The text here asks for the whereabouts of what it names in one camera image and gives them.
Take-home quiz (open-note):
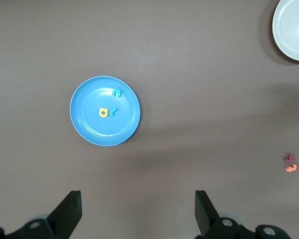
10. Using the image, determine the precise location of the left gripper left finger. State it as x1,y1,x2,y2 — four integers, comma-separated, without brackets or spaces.
0,190,83,239

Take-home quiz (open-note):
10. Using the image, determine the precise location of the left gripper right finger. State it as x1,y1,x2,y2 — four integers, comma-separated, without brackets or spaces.
194,190,291,239

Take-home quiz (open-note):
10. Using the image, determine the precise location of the blue plate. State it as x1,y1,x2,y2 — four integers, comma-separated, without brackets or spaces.
69,76,141,147

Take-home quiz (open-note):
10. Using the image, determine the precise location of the beige plate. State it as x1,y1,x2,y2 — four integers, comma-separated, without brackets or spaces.
272,0,299,62

